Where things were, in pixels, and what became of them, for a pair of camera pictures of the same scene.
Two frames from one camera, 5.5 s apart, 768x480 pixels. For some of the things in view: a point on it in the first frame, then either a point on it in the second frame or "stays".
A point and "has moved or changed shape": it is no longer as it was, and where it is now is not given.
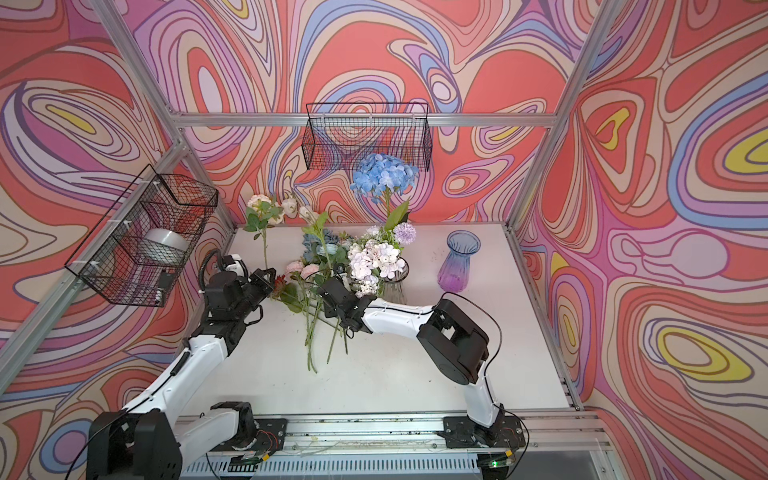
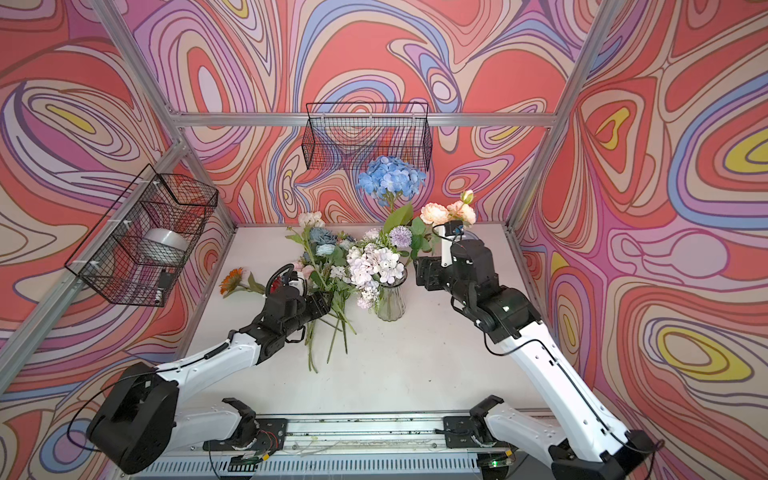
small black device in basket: [165, 282] stays
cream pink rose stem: [262, 213] → [435, 212]
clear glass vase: [394, 290] has moved or changed shape
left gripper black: [265, 286] → [317, 304]
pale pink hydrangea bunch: [368, 262] stays
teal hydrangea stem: [315, 246] stays
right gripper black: [329, 312] → [429, 267]
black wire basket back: [338, 134] stays
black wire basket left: [140, 247] stays
